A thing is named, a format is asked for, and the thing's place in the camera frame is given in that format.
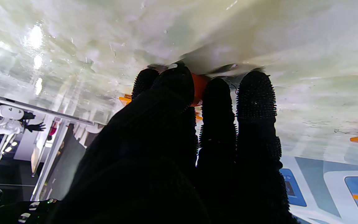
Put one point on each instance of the white robot with black hand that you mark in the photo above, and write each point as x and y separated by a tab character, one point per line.
9	119

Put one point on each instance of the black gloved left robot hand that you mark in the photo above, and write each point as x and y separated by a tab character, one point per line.
154	161

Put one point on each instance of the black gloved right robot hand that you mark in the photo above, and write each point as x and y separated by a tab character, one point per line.
20	214

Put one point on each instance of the orange screw cap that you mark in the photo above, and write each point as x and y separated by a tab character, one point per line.
199	88

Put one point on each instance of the printed side panel on frame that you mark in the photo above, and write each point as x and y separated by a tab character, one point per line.
51	149

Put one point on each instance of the printed laboratory backdrop poster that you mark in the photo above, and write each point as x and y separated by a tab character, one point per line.
331	189

